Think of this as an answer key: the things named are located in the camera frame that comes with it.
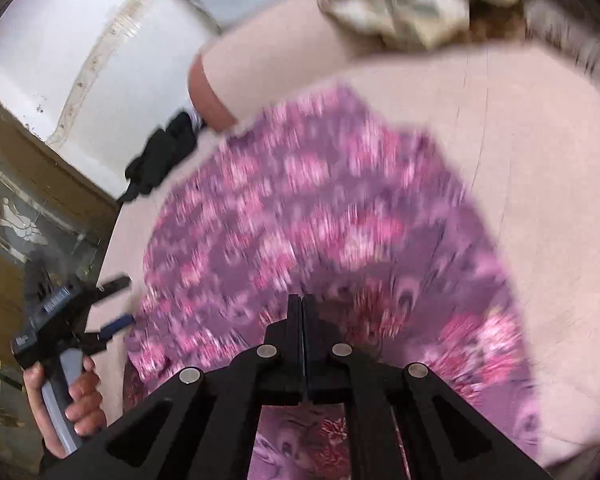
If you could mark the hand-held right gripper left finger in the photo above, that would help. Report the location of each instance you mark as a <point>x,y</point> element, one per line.
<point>295,312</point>

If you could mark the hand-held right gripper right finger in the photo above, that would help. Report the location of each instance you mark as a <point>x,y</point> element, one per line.
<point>309,312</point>

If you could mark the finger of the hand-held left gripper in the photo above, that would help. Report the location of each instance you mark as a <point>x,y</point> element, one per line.
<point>116,327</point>
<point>114,285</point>

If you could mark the purple floral cloth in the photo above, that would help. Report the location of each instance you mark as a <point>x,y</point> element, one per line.
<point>305,200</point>

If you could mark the person's left hand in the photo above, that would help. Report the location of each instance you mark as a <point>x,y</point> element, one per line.
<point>85,400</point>

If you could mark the wooden cabinet with glass door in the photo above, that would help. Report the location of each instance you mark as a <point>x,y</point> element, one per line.
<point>25,220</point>

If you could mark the black cloth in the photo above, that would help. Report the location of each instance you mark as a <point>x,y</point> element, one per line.
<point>160,155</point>

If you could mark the pink quilted bed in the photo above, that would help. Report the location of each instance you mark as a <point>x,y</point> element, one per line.
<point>530,160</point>

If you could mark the beige floral blanket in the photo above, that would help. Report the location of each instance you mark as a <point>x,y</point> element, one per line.
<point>405,0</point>

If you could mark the brown striped blanket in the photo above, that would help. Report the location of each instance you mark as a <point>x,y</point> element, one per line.
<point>565,25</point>

